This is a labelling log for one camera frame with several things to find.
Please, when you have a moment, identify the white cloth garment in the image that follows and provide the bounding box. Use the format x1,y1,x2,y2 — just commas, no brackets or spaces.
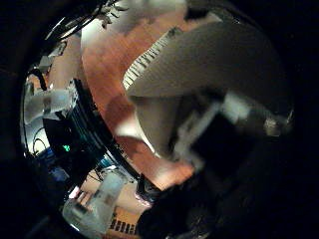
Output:
114,19,288,158

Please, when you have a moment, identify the person in patterned shirt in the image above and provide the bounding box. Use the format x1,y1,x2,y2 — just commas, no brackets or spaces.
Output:
135,173,162,208

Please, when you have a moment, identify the black control box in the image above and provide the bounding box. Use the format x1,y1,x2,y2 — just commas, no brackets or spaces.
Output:
42,116,103,178

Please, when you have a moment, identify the black floor vent grille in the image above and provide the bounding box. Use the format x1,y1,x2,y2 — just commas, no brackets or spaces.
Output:
110,216,138,236

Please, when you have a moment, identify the black cable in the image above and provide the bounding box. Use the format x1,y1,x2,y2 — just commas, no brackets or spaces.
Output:
30,127,51,157
45,0,113,42

